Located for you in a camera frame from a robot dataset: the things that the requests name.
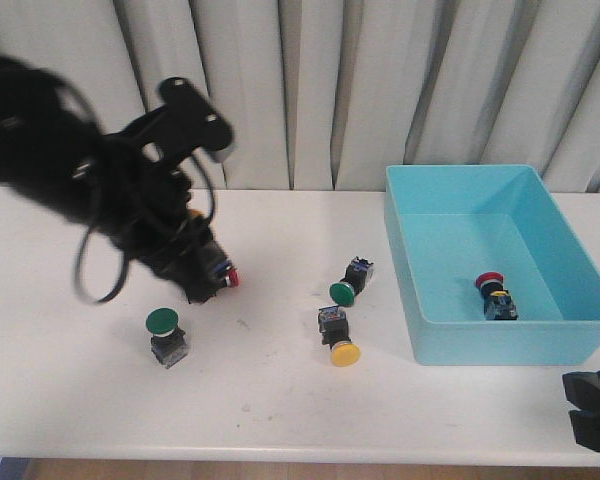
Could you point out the green lying push button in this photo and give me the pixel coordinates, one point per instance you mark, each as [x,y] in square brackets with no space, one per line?
[357,274]

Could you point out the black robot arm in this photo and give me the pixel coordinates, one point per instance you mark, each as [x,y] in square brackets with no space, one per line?
[48,153]

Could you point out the grey pleated curtain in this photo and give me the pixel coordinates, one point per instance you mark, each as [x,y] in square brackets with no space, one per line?
[325,95]

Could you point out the blue plastic box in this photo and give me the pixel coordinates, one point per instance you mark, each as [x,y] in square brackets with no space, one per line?
[446,225]

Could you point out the red push button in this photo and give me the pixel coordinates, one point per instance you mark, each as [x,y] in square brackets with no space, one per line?
[498,304]
[223,271]

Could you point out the yellow push button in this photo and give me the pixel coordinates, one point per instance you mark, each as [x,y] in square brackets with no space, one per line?
[333,326]
[196,214]

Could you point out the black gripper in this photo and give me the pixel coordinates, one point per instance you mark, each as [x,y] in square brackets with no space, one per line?
[153,181]
[582,390]

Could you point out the yellow lying push button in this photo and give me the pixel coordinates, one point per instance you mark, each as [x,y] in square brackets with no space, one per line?
[333,326]

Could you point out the green upright push button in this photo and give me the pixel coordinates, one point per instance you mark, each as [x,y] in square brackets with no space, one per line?
[168,340]

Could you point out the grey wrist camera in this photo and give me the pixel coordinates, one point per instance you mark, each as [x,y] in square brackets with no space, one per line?
[197,121]

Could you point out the red lying push button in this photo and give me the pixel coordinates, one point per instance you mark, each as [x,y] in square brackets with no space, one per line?
[223,271]

